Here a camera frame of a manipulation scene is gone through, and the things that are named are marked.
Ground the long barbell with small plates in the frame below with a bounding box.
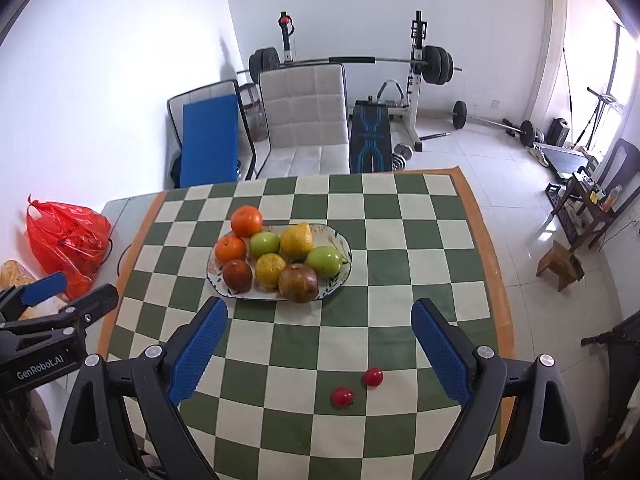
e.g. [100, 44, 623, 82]
[451, 101, 543, 148]

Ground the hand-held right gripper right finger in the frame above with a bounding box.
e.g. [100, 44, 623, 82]
[411, 298, 586, 480]

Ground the green apple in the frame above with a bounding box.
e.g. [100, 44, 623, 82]
[250, 231, 281, 259]
[306, 245, 344, 278]

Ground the dark wooden chair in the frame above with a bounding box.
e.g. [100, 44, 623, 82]
[545, 138, 640, 251]

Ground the black blue sit-up board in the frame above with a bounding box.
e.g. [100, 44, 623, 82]
[350, 100, 392, 175]

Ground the clear water jug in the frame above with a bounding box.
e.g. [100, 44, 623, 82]
[247, 95, 268, 141]

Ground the white plush goose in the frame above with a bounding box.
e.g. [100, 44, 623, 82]
[612, 395, 640, 456]

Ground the black speaker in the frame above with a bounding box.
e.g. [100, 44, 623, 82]
[547, 117, 571, 147]

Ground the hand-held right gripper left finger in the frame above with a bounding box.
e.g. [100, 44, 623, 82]
[54, 296, 228, 480]

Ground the large brown fruit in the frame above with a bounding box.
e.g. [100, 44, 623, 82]
[278, 263, 320, 304]

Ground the barbell with black plates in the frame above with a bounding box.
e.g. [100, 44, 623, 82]
[236, 45, 463, 86]

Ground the green checkered tablecloth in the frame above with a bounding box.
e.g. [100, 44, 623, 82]
[96, 166, 516, 480]

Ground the oval floral plate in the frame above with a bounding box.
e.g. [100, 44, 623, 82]
[207, 224, 352, 302]

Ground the yellow pear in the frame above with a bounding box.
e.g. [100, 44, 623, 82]
[255, 253, 287, 290]
[280, 222, 315, 260]

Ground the small wooden stool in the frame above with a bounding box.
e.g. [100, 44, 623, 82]
[536, 240, 585, 292]

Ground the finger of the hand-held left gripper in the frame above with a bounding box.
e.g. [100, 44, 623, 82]
[0, 283, 120, 356]
[0, 272, 68, 321]

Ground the small brown fruit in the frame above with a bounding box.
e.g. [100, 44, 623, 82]
[222, 259, 253, 292]

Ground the treadmill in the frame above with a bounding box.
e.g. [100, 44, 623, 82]
[532, 87, 626, 183]

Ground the orange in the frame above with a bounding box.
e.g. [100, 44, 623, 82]
[230, 205, 264, 238]
[215, 235, 248, 264]

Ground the white barbell rack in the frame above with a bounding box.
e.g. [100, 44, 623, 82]
[277, 10, 431, 152]

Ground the red plastic bag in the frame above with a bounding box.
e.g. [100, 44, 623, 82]
[26, 195, 113, 300]

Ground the chair with blue cushion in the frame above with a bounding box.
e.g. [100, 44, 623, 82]
[166, 79, 257, 188]

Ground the white padded chair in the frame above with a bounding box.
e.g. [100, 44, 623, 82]
[256, 62, 351, 179]

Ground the chips packet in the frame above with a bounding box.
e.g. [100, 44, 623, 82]
[0, 260, 63, 321]

